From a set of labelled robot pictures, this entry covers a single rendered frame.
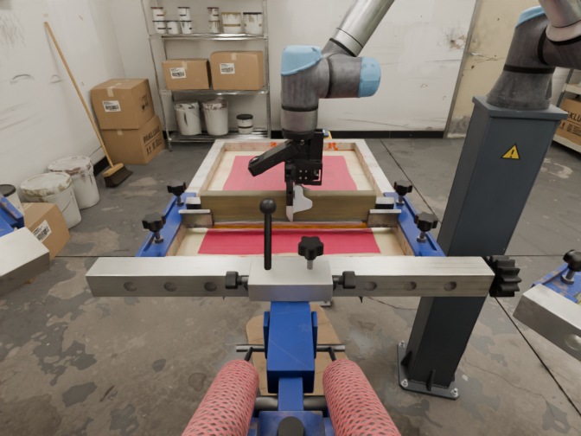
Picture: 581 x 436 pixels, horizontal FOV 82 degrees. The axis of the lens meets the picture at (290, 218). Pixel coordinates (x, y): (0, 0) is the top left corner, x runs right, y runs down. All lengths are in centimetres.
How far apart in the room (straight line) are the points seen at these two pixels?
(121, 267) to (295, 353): 34
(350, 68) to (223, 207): 40
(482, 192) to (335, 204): 52
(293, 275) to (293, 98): 34
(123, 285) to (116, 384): 123
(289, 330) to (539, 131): 87
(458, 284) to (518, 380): 135
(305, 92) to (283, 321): 41
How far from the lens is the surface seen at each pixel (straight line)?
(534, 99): 110
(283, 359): 45
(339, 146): 134
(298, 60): 66
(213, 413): 31
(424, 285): 62
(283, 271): 51
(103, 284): 65
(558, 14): 95
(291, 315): 50
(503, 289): 67
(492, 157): 111
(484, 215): 119
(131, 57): 477
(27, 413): 194
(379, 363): 177
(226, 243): 79
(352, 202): 78
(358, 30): 82
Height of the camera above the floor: 141
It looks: 31 degrees down
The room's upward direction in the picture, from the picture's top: straight up
